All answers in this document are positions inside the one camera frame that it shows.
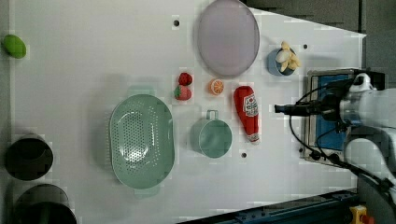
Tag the red plush ketchup bottle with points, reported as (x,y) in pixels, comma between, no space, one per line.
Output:
(248,111)

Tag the blue metal frame rail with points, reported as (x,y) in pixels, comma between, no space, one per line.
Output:
(329,208)

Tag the plush orange slice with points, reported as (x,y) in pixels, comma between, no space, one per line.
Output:
(216,86)

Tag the purple round plate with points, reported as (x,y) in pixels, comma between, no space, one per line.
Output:
(228,37)

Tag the blue cup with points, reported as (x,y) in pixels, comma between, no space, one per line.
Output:
(274,67)

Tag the green measuring cup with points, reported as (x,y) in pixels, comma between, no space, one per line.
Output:
(211,136)

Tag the dark red plush strawberry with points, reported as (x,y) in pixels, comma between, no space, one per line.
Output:
(184,79)

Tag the yellow red emergency button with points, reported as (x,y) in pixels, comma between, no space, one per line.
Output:
(360,216)

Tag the lower black round container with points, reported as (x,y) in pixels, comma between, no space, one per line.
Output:
(43,204)

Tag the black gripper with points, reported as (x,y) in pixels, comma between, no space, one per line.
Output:
(328,108)

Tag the pink plush strawberry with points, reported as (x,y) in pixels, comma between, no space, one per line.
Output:
(182,93)

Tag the green perforated strainer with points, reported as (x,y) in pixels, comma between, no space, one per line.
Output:
(141,141)

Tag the black round container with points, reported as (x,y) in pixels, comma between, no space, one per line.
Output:
(43,204)
(29,158)

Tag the green plush lime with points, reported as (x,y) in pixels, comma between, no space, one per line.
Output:
(14,46)

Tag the silver toaster oven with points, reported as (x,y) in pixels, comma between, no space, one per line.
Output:
(323,138)

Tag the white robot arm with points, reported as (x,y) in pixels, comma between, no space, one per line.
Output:
(357,105)

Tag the plush peeled banana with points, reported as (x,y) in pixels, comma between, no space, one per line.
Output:
(287,58)

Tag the upper black round container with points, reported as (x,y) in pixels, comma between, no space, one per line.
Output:
(29,158)

